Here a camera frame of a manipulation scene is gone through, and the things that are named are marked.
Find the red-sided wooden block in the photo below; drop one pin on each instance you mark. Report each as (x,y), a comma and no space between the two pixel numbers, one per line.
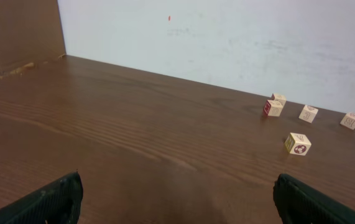
(273,108)

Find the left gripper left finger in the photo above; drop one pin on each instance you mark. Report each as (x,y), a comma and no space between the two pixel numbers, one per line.
(58,202)

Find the wooden block numeral three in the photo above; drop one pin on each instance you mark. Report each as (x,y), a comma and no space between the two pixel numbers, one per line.
(308,113)

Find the wooden block soccer ball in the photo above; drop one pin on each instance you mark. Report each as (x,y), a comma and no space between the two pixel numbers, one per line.
(297,144)

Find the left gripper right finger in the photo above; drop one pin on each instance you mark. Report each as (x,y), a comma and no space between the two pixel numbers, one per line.
(297,203)

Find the top wooden block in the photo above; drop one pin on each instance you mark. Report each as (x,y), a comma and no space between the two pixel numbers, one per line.
(280,98)

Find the green-print wooden block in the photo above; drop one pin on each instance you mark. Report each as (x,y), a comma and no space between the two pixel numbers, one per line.
(348,121)

